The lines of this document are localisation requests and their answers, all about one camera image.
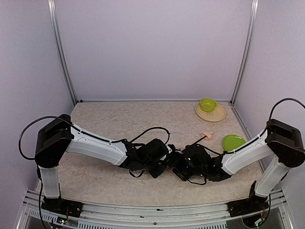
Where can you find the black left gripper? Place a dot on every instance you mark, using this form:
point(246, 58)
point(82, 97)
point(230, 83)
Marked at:
point(147, 156)

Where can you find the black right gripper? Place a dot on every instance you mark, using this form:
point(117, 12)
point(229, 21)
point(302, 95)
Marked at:
point(182, 162)

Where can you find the beige folding umbrella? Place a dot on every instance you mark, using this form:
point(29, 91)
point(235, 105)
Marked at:
point(206, 136)

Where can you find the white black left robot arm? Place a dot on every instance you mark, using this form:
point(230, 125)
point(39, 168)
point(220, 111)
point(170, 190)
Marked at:
point(62, 136)

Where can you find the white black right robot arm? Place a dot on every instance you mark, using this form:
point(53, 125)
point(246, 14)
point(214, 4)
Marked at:
point(279, 140)

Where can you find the green flat plate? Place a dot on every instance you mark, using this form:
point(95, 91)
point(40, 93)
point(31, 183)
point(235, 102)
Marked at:
point(231, 142)

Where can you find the beige round plate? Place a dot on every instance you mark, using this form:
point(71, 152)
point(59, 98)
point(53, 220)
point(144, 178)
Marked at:
point(217, 115)

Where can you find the green plastic bowl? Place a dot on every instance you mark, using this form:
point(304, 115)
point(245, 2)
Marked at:
point(208, 104)

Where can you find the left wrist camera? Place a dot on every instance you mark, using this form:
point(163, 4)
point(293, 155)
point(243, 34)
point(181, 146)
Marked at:
point(171, 148)

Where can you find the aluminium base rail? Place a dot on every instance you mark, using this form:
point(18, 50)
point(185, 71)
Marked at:
point(106, 216)

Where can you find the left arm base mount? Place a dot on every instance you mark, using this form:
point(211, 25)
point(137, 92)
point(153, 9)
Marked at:
point(62, 206)

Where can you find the right corner aluminium post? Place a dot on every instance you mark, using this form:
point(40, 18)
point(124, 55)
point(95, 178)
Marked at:
point(246, 51)

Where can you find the corner aluminium post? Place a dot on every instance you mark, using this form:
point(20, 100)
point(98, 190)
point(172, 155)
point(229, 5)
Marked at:
point(60, 50)
point(246, 51)

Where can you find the left corner aluminium post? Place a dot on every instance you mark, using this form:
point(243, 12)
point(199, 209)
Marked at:
point(60, 50)

